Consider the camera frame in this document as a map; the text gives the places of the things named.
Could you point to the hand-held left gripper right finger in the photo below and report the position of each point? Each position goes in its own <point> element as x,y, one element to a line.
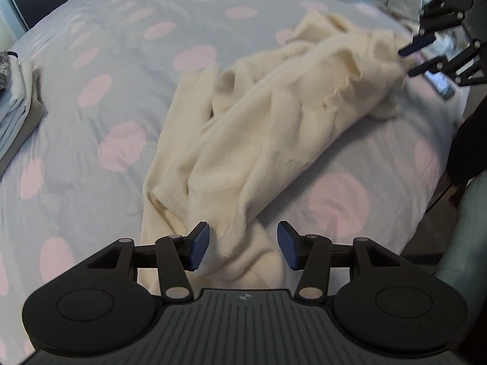
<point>287,247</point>

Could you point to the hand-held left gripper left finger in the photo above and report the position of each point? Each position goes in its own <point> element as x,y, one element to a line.
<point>199,247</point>

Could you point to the person's grey-green trouser leg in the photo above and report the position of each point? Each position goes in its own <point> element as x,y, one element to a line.
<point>468,254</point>

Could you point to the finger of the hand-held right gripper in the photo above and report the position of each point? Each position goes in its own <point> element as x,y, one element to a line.
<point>416,45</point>
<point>430,66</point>

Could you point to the grey folded garment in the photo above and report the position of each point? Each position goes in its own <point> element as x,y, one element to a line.
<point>11,129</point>

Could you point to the beige folded garment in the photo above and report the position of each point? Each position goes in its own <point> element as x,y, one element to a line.
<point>36,116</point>

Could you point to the cream knit sweater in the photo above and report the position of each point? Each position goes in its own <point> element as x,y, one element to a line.
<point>247,121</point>

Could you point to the dark smartphone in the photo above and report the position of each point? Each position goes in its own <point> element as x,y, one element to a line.
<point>441,85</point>

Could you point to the dark patterned folded garment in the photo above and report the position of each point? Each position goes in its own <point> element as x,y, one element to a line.
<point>3,72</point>

